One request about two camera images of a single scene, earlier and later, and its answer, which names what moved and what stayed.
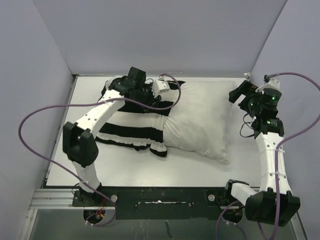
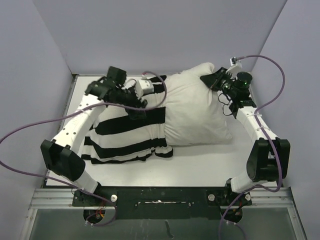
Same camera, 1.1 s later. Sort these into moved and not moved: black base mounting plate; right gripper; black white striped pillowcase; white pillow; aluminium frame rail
Moved: right gripper; black white striped pillowcase; white pillow
Not moved: aluminium frame rail; black base mounting plate
